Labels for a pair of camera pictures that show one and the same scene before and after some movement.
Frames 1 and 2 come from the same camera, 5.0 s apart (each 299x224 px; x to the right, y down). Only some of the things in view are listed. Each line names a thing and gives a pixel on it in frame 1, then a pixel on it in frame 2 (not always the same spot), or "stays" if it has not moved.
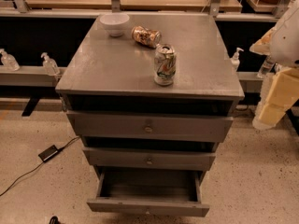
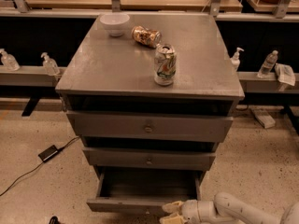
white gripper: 286,49 to 191,211
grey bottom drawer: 149,191 stays
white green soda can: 164,63 stays
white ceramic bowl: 115,23 stays
